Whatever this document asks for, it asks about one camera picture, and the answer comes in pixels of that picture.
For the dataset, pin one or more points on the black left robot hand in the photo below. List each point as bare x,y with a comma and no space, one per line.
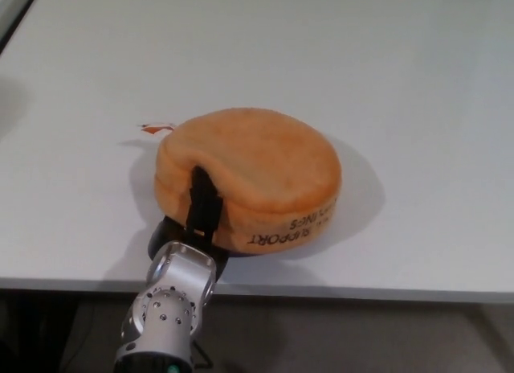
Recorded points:
204,204

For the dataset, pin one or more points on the orange plush plate with tag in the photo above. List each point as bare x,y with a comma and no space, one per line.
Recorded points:
261,168

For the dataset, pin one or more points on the grey panel with black frame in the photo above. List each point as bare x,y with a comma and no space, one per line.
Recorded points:
10,7

